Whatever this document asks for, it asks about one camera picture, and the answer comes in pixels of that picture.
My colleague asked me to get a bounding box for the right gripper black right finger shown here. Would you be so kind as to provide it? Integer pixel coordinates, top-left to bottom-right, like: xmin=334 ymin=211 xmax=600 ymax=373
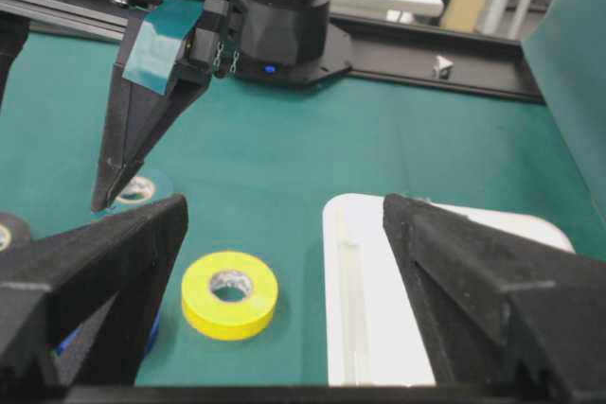
xmin=383 ymin=194 xmax=605 ymax=388

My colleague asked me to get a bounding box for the black tape roll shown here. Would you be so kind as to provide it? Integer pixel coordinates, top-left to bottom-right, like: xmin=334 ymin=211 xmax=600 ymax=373
xmin=0 ymin=212 xmax=31 ymax=253

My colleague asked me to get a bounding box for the blue tape roll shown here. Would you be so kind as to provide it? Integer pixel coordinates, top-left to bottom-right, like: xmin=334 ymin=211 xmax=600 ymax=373
xmin=54 ymin=313 xmax=160 ymax=357

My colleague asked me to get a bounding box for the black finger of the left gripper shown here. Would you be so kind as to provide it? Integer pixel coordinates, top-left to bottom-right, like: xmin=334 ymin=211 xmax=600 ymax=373
xmin=91 ymin=62 xmax=211 ymax=212

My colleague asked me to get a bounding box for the yellow tape roll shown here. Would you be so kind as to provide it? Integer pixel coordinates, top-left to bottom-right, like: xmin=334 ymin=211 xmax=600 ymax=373
xmin=181 ymin=250 xmax=278 ymax=342

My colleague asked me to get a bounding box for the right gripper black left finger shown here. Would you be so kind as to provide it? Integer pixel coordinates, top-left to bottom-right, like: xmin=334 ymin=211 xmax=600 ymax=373
xmin=1 ymin=194 xmax=188 ymax=388

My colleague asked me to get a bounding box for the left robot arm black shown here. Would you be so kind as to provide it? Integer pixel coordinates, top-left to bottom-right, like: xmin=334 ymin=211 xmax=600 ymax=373
xmin=1 ymin=0 xmax=351 ymax=212

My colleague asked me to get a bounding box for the green table cloth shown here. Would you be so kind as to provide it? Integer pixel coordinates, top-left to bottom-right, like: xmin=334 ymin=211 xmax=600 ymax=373
xmin=1 ymin=34 xmax=605 ymax=386

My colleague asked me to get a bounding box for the green tape roll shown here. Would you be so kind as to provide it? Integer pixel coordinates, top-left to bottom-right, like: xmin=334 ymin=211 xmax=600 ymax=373
xmin=91 ymin=167 xmax=174 ymax=220

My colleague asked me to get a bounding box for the black aluminium frame rail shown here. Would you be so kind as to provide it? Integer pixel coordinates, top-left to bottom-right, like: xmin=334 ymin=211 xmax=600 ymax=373
xmin=330 ymin=13 xmax=545 ymax=105

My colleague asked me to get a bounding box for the white plastic case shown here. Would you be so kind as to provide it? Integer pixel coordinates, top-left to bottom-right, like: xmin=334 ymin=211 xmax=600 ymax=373
xmin=321 ymin=192 xmax=578 ymax=387

